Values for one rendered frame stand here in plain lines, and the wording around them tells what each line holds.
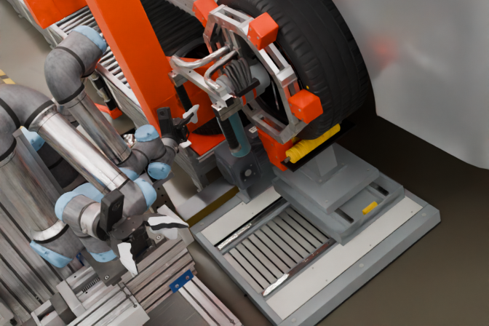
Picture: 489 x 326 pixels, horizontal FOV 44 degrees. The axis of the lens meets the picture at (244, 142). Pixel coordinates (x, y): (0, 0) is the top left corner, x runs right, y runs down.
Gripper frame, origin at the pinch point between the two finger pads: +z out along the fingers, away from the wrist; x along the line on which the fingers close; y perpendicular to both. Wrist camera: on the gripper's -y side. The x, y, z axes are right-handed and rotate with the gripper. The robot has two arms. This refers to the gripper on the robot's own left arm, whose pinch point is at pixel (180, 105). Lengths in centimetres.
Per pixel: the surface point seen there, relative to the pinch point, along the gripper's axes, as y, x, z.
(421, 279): 83, 80, -25
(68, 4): 23, -139, 167
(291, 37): -24, 51, -4
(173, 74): -12.0, 0.9, 3.7
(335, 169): 59, 47, 18
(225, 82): -8.5, 21.8, -1.5
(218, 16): -29.0, 23.7, 10.3
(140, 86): -2.8, -20.7, 12.8
